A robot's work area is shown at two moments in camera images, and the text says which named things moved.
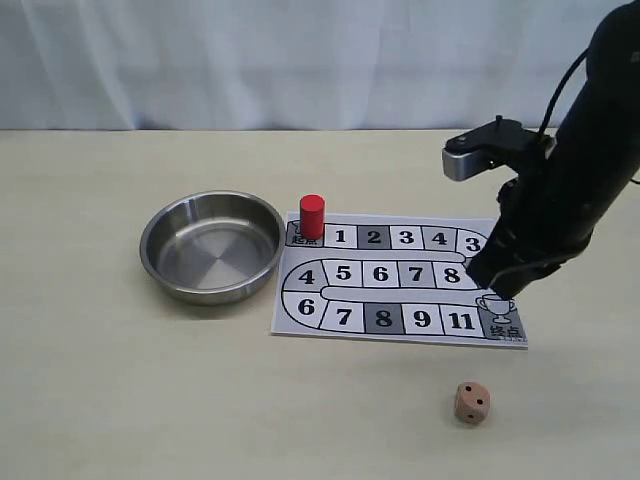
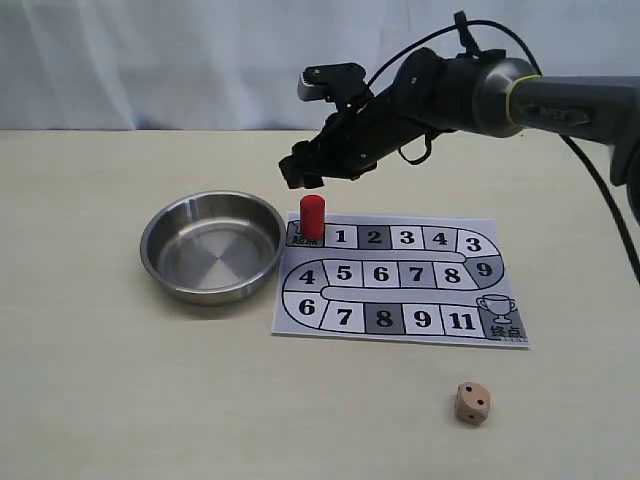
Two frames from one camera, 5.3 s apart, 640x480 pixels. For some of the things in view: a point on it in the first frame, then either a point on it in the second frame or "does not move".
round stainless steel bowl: (214, 248) does not move
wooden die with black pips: (472, 401) does not move
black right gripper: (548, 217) → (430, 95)
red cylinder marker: (312, 216) does not move
